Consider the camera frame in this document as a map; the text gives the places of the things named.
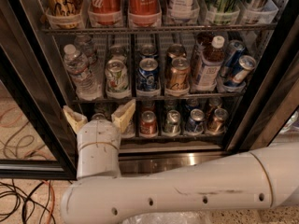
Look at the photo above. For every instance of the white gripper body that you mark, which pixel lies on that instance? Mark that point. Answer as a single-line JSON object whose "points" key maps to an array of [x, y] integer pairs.
{"points": [[97, 132]]}

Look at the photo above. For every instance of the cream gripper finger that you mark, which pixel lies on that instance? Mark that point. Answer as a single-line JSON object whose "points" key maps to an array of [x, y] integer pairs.
{"points": [[76, 120], [122, 116]]}

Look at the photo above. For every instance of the green white 7up can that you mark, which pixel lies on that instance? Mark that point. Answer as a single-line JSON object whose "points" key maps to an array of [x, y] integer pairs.
{"points": [[116, 75]]}

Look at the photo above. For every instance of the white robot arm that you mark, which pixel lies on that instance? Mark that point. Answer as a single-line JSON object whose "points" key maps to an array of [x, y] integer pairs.
{"points": [[261, 178]]}

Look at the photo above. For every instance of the bottom shelf silver can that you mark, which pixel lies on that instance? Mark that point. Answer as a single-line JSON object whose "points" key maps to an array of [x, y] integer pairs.
{"points": [[98, 116]]}

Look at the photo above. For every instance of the bottom shelf red coke can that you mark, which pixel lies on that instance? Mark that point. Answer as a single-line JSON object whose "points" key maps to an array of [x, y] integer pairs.
{"points": [[148, 126]]}

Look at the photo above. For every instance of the left glass fridge door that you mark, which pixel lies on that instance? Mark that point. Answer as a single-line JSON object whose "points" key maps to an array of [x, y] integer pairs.
{"points": [[36, 141]]}

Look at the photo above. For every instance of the glass fridge door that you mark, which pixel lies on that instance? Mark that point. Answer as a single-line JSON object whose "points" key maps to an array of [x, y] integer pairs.
{"points": [[277, 111], [36, 141]]}

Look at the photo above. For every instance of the front blue pepsi can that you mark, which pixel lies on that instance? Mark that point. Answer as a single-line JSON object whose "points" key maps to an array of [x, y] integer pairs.
{"points": [[147, 75]]}

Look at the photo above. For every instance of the blue pepsi can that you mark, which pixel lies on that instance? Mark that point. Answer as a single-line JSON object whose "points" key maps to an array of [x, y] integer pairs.
{"points": [[148, 51], [147, 75]]}

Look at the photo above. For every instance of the bottom shelf green can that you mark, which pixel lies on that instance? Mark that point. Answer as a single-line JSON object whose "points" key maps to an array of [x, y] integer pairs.
{"points": [[172, 122]]}

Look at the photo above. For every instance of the rear 7up can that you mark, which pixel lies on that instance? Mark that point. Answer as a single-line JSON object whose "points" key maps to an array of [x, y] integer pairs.
{"points": [[118, 52]]}

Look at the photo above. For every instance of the rear blue pepsi can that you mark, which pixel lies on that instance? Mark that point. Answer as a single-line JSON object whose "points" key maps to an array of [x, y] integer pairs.
{"points": [[148, 51]]}

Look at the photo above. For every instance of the front gold soda can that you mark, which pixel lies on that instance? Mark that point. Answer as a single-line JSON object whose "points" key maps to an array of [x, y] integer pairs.
{"points": [[177, 75]]}

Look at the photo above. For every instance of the gold soda can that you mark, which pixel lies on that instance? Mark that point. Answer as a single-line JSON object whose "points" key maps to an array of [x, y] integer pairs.
{"points": [[174, 51], [177, 75]]}

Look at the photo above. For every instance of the bottom shelf blue can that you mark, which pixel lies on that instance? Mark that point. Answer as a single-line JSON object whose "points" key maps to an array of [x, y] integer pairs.
{"points": [[195, 121]]}

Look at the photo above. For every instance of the rear gold soda can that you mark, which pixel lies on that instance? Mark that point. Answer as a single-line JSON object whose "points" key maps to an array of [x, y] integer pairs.
{"points": [[174, 51]]}

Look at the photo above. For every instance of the bottom shelf gold can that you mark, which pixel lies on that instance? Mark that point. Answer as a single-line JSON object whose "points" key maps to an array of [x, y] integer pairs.
{"points": [[216, 121]]}

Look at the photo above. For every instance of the stainless steel fridge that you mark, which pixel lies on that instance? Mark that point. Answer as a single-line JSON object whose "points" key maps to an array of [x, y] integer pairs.
{"points": [[274, 45]]}

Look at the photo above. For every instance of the right coca-cola can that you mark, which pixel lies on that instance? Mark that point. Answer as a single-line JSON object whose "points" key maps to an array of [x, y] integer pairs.
{"points": [[143, 9]]}

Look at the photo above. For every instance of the coca-cola can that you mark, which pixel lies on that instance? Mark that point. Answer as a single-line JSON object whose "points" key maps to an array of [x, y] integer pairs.
{"points": [[143, 9], [106, 12]]}

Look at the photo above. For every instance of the left coca-cola can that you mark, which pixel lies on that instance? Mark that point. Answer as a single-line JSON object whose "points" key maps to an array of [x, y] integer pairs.
{"points": [[106, 12]]}

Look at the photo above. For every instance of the gold lacroix can top shelf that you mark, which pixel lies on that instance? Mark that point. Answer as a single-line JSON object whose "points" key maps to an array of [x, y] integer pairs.
{"points": [[64, 2]]}

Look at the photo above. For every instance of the white label bottle top shelf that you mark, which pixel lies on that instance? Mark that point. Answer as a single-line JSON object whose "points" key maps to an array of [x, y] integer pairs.
{"points": [[183, 0]]}

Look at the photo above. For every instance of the rear red bull can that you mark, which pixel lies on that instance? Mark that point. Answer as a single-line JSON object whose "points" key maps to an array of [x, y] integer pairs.
{"points": [[234, 50]]}

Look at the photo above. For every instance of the red bull can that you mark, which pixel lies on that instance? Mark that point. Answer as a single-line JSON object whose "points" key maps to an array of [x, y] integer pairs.
{"points": [[234, 50], [242, 68]]}

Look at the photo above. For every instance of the front red bull can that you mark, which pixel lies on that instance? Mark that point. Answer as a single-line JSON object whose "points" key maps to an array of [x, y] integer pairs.
{"points": [[242, 68]]}

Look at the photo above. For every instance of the right glass fridge door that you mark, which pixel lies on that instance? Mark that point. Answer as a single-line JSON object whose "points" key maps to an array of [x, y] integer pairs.
{"points": [[277, 111]]}

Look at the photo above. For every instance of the green striped can top shelf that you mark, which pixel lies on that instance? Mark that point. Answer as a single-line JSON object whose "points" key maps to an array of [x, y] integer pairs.
{"points": [[221, 12]]}

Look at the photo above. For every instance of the front clear water bottle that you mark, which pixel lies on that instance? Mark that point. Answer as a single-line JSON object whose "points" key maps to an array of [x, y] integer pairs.
{"points": [[78, 68]]}

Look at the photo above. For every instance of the clear water bottle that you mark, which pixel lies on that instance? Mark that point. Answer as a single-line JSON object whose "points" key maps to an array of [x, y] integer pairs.
{"points": [[78, 68], [86, 44]]}

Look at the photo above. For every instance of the rear clear water bottle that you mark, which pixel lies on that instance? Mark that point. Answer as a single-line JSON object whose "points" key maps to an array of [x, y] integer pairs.
{"points": [[86, 44]]}

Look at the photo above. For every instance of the front brown tea bottle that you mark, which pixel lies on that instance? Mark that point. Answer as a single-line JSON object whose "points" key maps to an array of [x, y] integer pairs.
{"points": [[209, 65]]}

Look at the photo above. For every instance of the brown tea bottle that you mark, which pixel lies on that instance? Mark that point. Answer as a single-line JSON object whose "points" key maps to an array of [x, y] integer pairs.
{"points": [[209, 65], [202, 40]]}

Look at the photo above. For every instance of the rear brown tea bottle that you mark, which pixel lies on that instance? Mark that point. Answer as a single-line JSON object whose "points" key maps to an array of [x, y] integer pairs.
{"points": [[202, 40]]}

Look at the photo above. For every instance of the clear plastic bag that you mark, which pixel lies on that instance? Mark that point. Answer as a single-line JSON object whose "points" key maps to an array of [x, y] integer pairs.
{"points": [[170, 218]]}

